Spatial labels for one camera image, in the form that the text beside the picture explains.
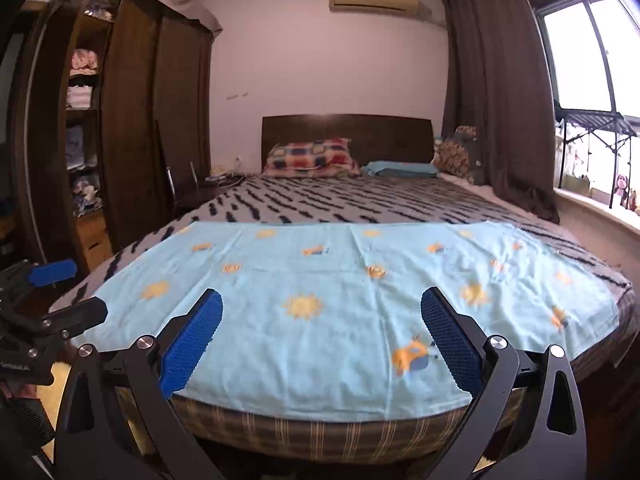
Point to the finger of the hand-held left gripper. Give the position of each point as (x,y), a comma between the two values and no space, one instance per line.
(52,272)
(80,315)

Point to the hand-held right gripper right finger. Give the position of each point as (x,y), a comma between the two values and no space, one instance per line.
(450,345)

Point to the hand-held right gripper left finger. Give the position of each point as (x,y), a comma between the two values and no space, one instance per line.
(192,345)

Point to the light wooden drawer unit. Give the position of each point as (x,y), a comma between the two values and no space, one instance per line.
(95,245)

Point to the mixed clothes pile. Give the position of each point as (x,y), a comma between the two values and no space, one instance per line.
(87,195)

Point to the light blue printed cloth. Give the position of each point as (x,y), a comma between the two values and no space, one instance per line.
(325,360)

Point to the light blue folded clothes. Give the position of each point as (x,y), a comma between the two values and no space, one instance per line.
(80,147)

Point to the brown striped mattress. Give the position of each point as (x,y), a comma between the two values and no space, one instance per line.
(350,435)

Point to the dark nightstand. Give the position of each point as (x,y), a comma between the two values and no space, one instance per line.
(205,195)

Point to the dark wooden wardrobe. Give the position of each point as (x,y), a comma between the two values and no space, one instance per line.
(135,135)

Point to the bed with striped cover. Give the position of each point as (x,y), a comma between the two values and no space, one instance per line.
(350,200)

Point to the white folded clothes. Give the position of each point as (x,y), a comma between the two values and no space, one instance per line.
(80,97)

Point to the blue pillow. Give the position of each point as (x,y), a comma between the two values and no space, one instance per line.
(400,169)

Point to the brown patterned cushion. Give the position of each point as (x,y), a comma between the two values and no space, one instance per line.
(452,157)

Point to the windowsill planter box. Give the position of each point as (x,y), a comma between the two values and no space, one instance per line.
(582,185)

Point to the pink folded clothes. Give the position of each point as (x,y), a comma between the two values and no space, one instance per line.
(84,62)

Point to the plaid pillow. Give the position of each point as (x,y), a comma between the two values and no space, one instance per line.
(310,157)

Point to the monkey plush toy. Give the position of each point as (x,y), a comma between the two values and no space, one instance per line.
(622,190)

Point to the dark wooden headboard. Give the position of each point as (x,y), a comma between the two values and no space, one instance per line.
(350,130)

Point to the metal drying rack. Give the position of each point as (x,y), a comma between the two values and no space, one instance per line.
(595,125)

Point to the brown curtain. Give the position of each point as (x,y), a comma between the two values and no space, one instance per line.
(495,85)

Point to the window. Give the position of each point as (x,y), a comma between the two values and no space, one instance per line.
(575,55)

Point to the metal frame chair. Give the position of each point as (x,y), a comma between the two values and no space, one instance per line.
(170,180)

